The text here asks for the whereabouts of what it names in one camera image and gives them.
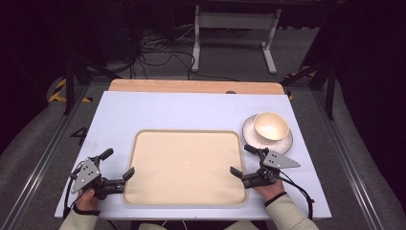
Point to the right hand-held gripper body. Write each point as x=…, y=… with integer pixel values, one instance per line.
x=277, y=161

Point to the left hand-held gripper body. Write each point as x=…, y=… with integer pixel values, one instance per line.
x=85, y=174

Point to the person's left hand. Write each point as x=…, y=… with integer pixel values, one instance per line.
x=86, y=201

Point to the person's right hand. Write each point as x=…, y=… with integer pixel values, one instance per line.
x=269, y=191

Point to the white round plate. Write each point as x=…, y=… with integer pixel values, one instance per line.
x=283, y=145

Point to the cream bowl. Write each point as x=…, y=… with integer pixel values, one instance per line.
x=271, y=127

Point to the beige rectangular tray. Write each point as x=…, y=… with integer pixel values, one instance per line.
x=185, y=166

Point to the yellow black floor tape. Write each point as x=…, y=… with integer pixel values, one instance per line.
x=298, y=75
x=59, y=92

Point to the white table mat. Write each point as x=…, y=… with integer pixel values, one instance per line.
x=178, y=111

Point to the black tripod stand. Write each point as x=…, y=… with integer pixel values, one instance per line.
x=330, y=86
x=69, y=83

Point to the wooden table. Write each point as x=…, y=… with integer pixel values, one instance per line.
x=191, y=86

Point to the white metal stand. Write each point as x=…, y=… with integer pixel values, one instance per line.
x=234, y=20

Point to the aluminium floor rail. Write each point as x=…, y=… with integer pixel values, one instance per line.
x=348, y=166
x=38, y=166

